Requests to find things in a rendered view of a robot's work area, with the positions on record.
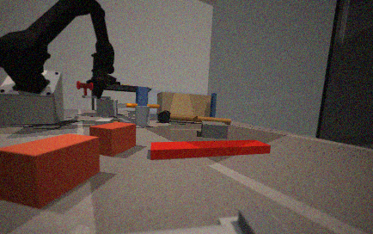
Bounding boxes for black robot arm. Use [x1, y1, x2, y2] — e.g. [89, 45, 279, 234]
[0, 0, 116, 94]

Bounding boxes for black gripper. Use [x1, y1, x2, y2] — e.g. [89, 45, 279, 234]
[86, 67, 113, 99]

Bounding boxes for red flat bar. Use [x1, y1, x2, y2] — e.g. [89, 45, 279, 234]
[150, 140, 271, 160]

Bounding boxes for wooden-handled black mallet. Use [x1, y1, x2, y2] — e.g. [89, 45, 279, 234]
[157, 110, 231, 125]

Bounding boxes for red box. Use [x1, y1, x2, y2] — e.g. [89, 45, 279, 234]
[0, 134, 100, 209]
[89, 122, 136, 157]

